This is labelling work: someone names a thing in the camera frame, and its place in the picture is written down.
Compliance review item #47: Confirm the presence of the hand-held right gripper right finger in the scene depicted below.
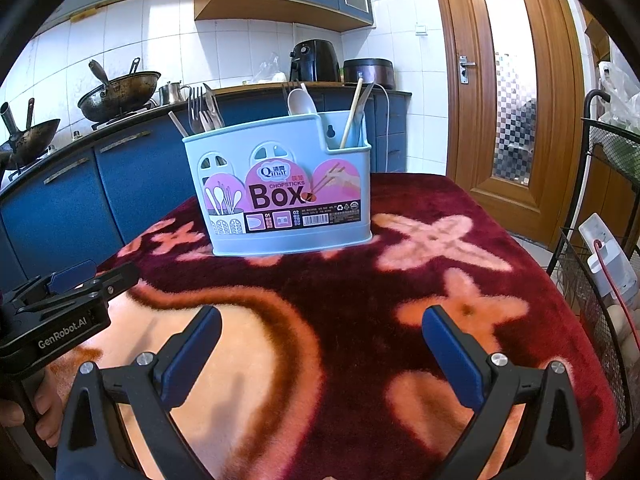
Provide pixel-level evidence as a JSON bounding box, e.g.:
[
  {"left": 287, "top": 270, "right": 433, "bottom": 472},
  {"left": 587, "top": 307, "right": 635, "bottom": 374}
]
[{"left": 421, "top": 305, "right": 587, "bottom": 480}]

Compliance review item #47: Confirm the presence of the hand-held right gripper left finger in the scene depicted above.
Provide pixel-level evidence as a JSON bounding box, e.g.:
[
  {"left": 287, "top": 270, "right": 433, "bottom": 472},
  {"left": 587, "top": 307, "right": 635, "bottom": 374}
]
[{"left": 55, "top": 305, "right": 224, "bottom": 480}]

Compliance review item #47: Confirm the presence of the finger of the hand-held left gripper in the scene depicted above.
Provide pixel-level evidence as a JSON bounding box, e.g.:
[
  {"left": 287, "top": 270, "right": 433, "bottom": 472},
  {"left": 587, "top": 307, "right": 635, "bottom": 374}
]
[
  {"left": 70, "top": 262, "right": 142, "bottom": 306},
  {"left": 9, "top": 259, "right": 99, "bottom": 306}
]

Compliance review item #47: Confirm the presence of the large steel fork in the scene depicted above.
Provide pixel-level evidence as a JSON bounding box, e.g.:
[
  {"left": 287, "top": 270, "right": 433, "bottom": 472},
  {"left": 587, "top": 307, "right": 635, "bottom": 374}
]
[{"left": 188, "top": 85, "right": 202, "bottom": 133}]

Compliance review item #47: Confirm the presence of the light blue plastic utensil holder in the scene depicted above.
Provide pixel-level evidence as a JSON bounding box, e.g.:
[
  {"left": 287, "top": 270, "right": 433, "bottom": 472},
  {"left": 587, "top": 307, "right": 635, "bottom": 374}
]
[{"left": 182, "top": 112, "right": 374, "bottom": 257}]

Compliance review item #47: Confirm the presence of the pale matte spoon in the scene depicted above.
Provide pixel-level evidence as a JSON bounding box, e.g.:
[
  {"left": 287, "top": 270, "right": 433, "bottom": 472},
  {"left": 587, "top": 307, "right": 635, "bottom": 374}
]
[{"left": 287, "top": 88, "right": 319, "bottom": 117}]

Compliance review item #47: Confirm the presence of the person's left hand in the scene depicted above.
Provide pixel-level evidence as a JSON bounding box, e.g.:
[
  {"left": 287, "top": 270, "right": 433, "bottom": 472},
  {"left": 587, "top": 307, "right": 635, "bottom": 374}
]
[{"left": 0, "top": 365, "right": 65, "bottom": 442}]

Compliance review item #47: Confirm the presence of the blue kitchen base cabinet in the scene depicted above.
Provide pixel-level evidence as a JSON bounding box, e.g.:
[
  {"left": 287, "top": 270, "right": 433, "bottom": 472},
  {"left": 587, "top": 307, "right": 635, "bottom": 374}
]
[{"left": 0, "top": 87, "right": 414, "bottom": 288}]

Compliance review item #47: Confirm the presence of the red floral printed blanket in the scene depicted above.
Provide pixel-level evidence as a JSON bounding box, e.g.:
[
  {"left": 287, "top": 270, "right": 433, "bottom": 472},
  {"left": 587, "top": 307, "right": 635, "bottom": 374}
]
[{"left": 64, "top": 172, "right": 622, "bottom": 480}]

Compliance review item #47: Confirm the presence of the small black wok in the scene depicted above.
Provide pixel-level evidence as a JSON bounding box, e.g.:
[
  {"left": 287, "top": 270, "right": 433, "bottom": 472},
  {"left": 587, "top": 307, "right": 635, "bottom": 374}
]
[{"left": 0, "top": 97, "right": 62, "bottom": 172}]

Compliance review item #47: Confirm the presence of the gas stove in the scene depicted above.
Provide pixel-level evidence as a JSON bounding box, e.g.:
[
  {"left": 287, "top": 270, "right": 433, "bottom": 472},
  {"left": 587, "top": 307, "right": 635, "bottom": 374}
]
[{"left": 90, "top": 102, "right": 160, "bottom": 130}]

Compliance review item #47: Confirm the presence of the large black wok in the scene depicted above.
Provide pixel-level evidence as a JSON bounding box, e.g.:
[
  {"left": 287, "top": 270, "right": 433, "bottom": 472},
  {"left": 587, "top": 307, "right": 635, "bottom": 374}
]
[{"left": 76, "top": 57, "right": 162, "bottom": 124}]

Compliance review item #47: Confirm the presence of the steel kettle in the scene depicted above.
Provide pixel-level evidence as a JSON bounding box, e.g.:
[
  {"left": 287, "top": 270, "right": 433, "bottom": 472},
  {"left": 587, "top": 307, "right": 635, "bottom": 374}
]
[{"left": 158, "top": 80, "right": 194, "bottom": 107}]

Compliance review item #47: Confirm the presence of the steel ladle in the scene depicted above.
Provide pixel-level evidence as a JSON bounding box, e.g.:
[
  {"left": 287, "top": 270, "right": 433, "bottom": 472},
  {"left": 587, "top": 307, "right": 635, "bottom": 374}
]
[{"left": 88, "top": 59, "right": 110, "bottom": 89}]

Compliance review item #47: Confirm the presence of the wooden door with glass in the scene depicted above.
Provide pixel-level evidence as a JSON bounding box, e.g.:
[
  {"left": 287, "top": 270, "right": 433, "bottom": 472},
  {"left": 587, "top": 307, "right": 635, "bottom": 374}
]
[{"left": 429, "top": 0, "right": 587, "bottom": 252}]

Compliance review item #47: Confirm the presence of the black metal rack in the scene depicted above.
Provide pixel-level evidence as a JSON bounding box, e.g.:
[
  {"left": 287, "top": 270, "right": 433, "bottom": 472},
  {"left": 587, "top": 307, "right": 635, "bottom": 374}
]
[{"left": 544, "top": 88, "right": 640, "bottom": 438}]

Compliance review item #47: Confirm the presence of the clear plastic bag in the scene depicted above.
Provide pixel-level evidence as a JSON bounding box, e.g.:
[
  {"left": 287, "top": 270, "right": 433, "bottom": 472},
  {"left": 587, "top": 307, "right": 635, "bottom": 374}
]
[{"left": 249, "top": 54, "right": 292, "bottom": 85}]

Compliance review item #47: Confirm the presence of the black air fryer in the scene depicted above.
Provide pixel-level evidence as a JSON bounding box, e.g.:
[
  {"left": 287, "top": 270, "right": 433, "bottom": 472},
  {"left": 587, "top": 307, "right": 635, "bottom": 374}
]
[{"left": 289, "top": 40, "right": 342, "bottom": 84}]

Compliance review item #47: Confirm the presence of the dark rice cooker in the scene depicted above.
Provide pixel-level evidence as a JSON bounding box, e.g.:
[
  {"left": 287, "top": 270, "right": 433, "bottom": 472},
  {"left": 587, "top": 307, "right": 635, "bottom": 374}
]
[{"left": 342, "top": 58, "right": 396, "bottom": 92}]

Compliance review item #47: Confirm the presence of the white plastic bag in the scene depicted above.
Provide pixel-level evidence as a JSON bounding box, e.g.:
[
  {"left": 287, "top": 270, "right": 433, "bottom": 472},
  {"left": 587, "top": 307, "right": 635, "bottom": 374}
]
[{"left": 596, "top": 60, "right": 640, "bottom": 137}]

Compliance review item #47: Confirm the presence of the red cable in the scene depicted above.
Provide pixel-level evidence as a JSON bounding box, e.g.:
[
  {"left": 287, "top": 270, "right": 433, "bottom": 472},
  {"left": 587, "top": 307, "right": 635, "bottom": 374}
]
[{"left": 592, "top": 241, "right": 640, "bottom": 343}]

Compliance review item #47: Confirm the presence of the white power cable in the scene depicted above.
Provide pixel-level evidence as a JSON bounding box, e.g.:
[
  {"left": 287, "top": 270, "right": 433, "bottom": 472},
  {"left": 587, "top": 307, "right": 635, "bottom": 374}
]
[{"left": 372, "top": 84, "right": 392, "bottom": 172}]

